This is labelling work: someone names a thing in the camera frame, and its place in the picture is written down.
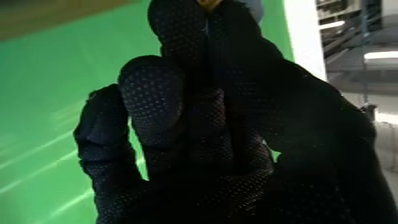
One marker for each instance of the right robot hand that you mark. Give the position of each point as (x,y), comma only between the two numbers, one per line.
(237,133)

